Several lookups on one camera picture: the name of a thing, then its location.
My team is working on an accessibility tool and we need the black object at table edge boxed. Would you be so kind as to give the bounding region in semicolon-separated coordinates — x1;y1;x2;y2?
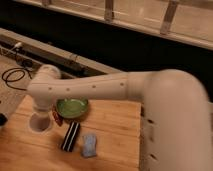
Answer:
0;113;8;126

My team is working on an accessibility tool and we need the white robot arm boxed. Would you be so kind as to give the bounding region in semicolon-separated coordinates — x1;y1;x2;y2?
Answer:
27;65;213;171

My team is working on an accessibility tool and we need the black white striped block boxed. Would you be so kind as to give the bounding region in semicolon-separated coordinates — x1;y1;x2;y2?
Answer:
61;122;80;152

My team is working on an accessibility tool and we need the white plug adapter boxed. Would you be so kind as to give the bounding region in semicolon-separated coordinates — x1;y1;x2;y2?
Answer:
14;42;23;49

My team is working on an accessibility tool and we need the black coiled cable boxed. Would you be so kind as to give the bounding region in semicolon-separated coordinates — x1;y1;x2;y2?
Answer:
1;59;36;92

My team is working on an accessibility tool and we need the green ceramic bowl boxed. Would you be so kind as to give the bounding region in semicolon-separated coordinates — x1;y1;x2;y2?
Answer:
56;99;88;119

